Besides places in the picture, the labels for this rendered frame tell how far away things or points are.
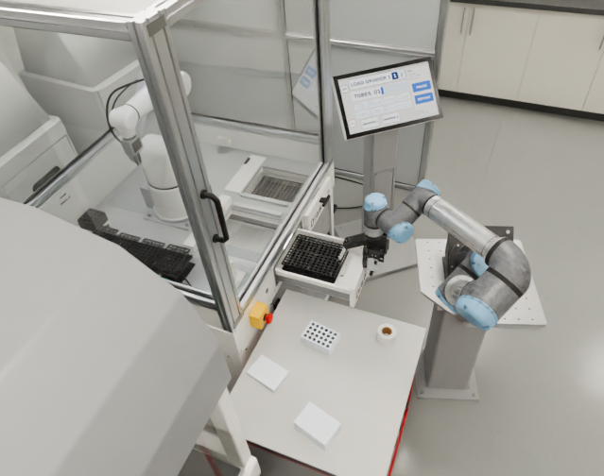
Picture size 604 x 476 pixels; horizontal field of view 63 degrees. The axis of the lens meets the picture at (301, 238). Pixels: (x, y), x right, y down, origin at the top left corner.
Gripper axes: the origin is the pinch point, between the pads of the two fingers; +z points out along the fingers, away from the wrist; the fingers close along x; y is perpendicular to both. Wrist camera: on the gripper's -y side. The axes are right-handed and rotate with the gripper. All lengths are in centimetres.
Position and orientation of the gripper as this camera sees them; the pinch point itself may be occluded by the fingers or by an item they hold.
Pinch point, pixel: (367, 266)
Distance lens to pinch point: 192.3
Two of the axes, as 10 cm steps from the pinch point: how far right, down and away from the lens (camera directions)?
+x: 3.8, -6.7, 6.3
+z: 0.7, 7.0, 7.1
